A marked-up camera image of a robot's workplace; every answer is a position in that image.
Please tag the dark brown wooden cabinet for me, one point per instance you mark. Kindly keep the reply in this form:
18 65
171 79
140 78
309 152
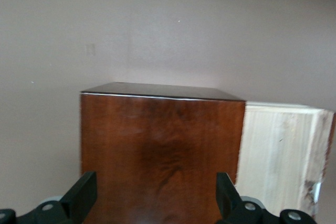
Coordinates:
157 142

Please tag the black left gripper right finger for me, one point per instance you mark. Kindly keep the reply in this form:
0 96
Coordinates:
228 197

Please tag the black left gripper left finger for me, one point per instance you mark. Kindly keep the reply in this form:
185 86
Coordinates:
78 195

